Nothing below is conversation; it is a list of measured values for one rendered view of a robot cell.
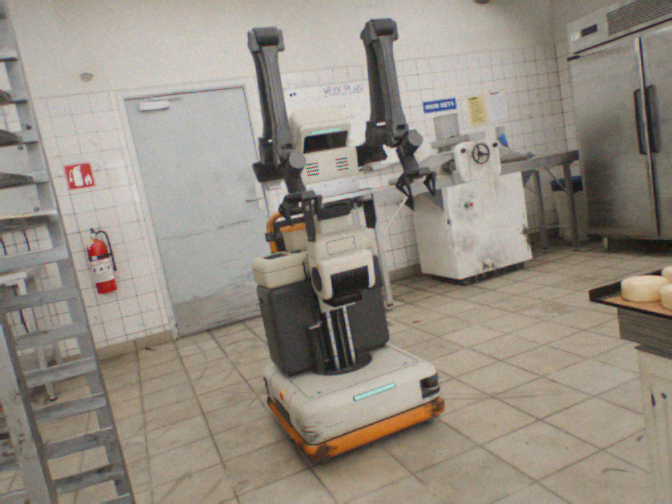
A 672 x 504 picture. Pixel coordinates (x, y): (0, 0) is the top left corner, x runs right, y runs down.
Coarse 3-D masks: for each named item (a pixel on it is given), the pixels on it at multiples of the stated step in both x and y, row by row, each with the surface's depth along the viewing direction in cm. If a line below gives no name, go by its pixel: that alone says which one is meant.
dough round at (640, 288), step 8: (624, 280) 64; (632, 280) 64; (640, 280) 63; (648, 280) 62; (656, 280) 62; (664, 280) 61; (624, 288) 63; (632, 288) 62; (640, 288) 61; (648, 288) 61; (656, 288) 60; (624, 296) 63; (632, 296) 62; (640, 296) 61; (648, 296) 61; (656, 296) 61
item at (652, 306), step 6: (606, 300) 64; (612, 300) 64; (618, 300) 64; (624, 300) 63; (660, 300) 61; (636, 306) 60; (642, 306) 60; (648, 306) 60; (654, 306) 59; (660, 306) 59; (660, 312) 57; (666, 312) 57
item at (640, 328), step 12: (624, 312) 66; (636, 312) 65; (624, 324) 67; (636, 324) 65; (648, 324) 63; (660, 324) 62; (624, 336) 67; (636, 336) 65; (648, 336) 64; (660, 336) 62; (660, 348) 62
